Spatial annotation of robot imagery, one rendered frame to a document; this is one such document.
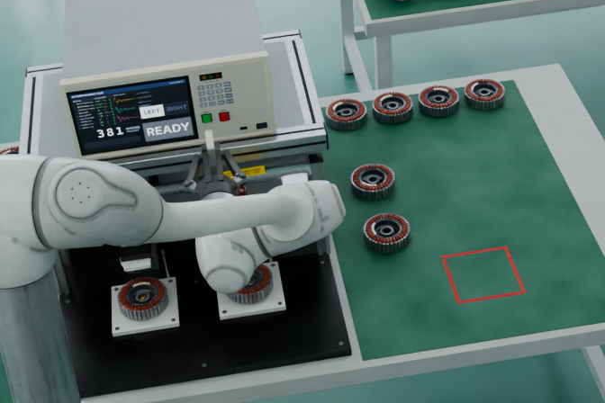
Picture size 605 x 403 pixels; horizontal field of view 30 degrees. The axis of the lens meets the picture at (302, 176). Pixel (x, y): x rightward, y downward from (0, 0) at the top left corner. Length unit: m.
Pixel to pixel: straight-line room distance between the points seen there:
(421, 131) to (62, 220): 1.68
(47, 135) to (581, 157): 1.35
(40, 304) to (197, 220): 0.29
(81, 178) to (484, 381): 2.10
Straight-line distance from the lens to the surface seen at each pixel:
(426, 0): 3.64
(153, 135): 2.47
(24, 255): 1.63
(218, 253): 2.05
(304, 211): 2.01
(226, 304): 2.58
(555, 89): 3.24
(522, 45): 4.79
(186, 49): 2.43
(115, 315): 2.61
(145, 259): 2.58
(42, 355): 1.74
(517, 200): 2.86
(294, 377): 2.46
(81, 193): 1.52
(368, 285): 2.63
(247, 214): 1.88
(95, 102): 2.41
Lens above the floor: 2.62
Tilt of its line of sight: 39 degrees down
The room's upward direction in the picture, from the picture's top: 6 degrees counter-clockwise
